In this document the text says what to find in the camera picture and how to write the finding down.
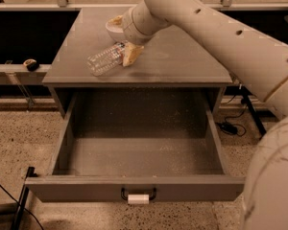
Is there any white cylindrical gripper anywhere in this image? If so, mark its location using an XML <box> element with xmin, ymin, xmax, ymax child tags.
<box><xmin>108</xmin><ymin>1</ymin><xmax>170</xmax><ymax>67</ymax></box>

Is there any clear plastic water bottle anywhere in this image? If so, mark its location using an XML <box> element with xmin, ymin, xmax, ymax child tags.
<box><xmin>87</xmin><ymin>42</ymin><xmax>125</xmax><ymax>76</ymax></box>

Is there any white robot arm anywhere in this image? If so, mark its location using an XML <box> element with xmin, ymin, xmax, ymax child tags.
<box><xmin>122</xmin><ymin>0</ymin><xmax>288</xmax><ymax>230</ymax></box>

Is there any open grey top drawer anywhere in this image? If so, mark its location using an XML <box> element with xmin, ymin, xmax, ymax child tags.
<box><xmin>26</xmin><ymin>89</ymin><xmax>244</xmax><ymax>203</ymax></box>

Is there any white ceramic bowl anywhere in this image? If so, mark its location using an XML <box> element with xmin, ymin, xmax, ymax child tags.
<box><xmin>106</xmin><ymin>22</ymin><xmax>125</xmax><ymax>42</ymax></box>

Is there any grey cabinet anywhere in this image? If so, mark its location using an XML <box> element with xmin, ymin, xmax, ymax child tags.
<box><xmin>41</xmin><ymin>6</ymin><xmax>233</xmax><ymax>119</ymax></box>

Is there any yellow black tape measure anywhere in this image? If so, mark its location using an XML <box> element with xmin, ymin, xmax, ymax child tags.
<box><xmin>23</xmin><ymin>58</ymin><xmax>39</xmax><ymax>72</ymax></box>

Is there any black stand leg right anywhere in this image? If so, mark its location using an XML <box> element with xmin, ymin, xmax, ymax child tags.
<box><xmin>240</xmin><ymin>87</ymin><xmax>267</xmax><ymax>136</ymax></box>

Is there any black stand leg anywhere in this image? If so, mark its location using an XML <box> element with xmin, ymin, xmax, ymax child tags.
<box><xmin>10</xmin><ymin>166</ymin><xmax>38</xmax><ymax>230</ymax></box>
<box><xmin>240</xmin><ymin>87</ymin><xmax>267</xmax><ymax>136</ymax></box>

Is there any black stand leg left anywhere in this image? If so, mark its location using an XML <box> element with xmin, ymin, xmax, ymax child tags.
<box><xmin>10</xmin><ymin>166</ymin><xmax>38</xmax><ymax>230</ymax></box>

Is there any black power adapter with cable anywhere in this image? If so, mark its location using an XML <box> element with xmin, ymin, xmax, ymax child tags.
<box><xmin>216</xmin><ymin>109</ymin><xmax>247</xmax><ymax>137</ymax></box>

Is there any black drawer handle white grip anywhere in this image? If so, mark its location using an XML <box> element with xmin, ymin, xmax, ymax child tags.
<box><xmin>121</xmin><ymin>188</ymin><xmax>156</xmax><ymax>205</ymax></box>

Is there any black cable on floor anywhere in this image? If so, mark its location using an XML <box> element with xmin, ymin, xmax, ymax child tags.
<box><xmin>0</xmin><ymin>175</ymin><xmax>45</xmax><ymax>230</ymax></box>

